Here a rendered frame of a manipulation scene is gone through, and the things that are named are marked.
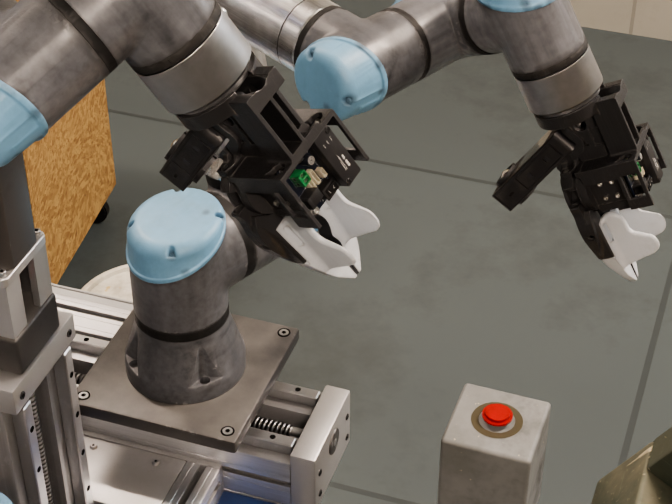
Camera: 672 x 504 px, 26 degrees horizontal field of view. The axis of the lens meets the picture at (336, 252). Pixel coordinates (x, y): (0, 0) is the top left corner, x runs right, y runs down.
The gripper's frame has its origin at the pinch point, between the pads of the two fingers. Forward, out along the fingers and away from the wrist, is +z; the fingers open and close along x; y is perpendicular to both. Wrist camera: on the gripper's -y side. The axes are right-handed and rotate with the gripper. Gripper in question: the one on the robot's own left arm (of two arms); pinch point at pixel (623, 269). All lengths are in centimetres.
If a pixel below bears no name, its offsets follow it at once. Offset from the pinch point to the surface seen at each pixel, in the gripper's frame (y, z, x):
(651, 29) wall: -94, 102, 298
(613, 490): -23, 45, 19
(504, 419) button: -31.7, 29.7, 16.9
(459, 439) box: -36.6, 28.8, 12.8
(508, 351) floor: -98, 102, 136
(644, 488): -16.7, 42.3, 15.1
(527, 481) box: -29.9, 36.5, 12.2
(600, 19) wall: -108, 93, 298
